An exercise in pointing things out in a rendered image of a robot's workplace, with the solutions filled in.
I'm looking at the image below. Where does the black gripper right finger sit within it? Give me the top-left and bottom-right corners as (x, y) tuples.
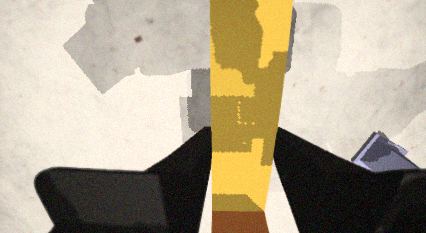
(273, 127), (426, 233)

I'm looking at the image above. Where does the yellow bar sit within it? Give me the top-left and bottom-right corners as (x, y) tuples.
(210, 0), (293, 233)

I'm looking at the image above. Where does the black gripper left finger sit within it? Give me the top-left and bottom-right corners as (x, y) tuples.
(33, 126), (212, 233)

